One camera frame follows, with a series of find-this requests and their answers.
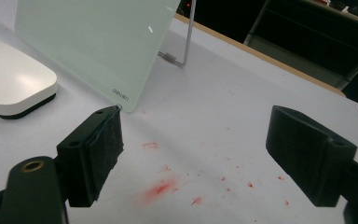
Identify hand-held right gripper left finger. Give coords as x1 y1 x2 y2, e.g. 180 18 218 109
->
56 105 125 208

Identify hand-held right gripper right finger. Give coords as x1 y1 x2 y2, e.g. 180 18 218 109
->
265 105 358 208

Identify frosted glass writing board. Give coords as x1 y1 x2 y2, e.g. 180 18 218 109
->
13 0 181 114

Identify white board eraser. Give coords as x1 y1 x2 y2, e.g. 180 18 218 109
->
0 33 59 120

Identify white paper table cover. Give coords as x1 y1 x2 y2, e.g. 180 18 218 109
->
0 0 358 224

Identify dark grey metal rack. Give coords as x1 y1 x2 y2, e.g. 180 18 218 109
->
243 0 358 91

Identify metal board support rod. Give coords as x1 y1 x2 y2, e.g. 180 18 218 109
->
158 0 198 68

